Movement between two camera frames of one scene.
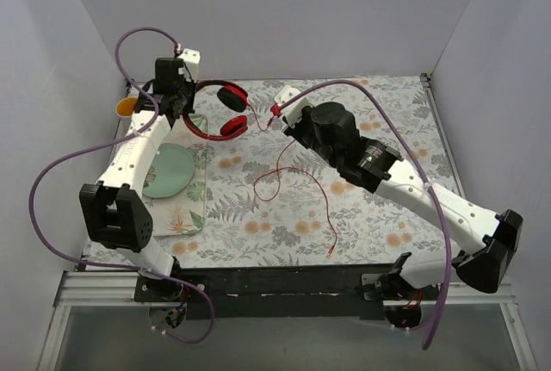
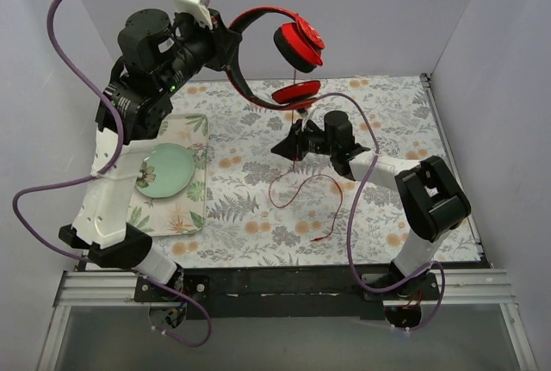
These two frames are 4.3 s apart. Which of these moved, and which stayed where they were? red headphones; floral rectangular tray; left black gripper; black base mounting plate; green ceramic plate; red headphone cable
Moved: red headphone cable; red headphones; left black gripper
Stayed: black base mounting plate; floral rectangular tray; green ceramic plate
